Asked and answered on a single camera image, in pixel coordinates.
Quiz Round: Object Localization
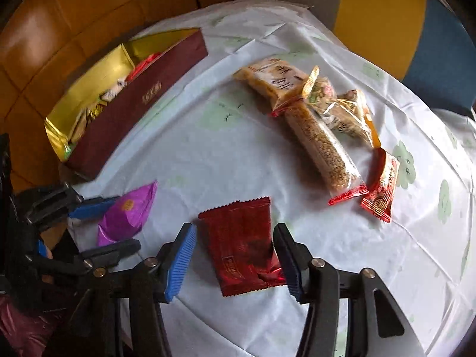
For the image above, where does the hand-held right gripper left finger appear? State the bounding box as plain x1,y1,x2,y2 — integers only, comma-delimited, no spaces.
69,223,198,357

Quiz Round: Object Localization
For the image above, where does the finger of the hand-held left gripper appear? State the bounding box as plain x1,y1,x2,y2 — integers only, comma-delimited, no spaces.
17,182,121,227
37,239,142,275

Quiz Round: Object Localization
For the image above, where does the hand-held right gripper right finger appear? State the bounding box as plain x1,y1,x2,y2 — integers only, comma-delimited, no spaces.
273,223,425,357

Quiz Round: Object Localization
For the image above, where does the purple snack packet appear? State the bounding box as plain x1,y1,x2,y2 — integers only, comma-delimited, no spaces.
97,180,159,247

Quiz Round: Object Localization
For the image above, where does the dark red shiny snack packet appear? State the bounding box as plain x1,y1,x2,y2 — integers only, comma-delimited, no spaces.
198,196,287,297

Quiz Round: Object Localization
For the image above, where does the maroon box with gold lining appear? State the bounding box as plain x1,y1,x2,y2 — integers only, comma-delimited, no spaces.
45,28,209,182

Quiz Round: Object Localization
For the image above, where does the red and white snack packet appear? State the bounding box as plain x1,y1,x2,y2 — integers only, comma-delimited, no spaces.
98,78,129,103

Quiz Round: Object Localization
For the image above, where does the small red and beige packet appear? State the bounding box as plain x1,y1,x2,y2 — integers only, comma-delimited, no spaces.
361,148,401,223

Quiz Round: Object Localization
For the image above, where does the sesame bar with red ends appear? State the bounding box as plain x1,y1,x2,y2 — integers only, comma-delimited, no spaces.
271,97,369,207

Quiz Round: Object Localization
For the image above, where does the clear nut packet orange edge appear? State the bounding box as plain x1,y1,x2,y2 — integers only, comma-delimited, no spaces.
327,89,382,149

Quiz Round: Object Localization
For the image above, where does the maroon cloth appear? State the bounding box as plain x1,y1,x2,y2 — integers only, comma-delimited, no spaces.
0,292,71,357

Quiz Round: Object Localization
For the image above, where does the grey yellow blue headboard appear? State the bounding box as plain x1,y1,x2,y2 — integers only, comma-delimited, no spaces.
270,0,476,118

